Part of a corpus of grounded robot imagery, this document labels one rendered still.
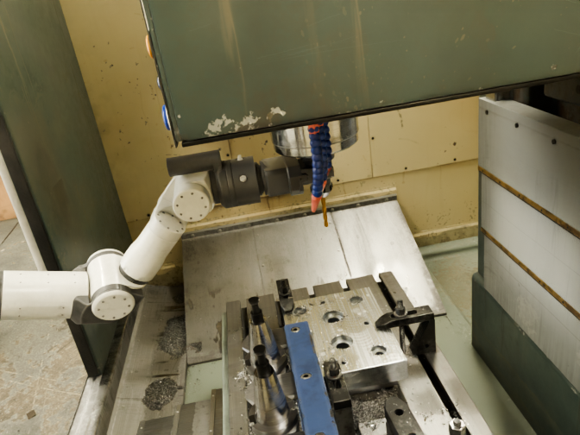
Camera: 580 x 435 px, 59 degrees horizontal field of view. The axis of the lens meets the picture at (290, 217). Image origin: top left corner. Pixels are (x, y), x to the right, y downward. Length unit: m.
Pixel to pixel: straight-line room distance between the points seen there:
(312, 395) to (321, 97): 0.38
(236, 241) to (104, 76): 0.77
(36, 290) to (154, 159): 1.07
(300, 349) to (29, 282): 0.52
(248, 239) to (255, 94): 1.49
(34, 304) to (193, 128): 0.55
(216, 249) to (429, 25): 1.56
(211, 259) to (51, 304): 1.06
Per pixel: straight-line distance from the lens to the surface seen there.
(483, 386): 1.62
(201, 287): 1.96
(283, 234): 2.05
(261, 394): 0.67
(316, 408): 0.70
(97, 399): 1.53
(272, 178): 0.92
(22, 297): 1.05
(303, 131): 0.87
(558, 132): 1.05
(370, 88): 0.62
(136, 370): 1.80
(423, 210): 2.24
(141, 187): 2.06
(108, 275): 1.04
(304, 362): 0.77
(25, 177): 1.36
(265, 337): 0.75
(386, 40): 0.62
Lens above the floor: 1.72
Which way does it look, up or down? 24 degrees down
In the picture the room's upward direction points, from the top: 9 degrees counter-clockwise
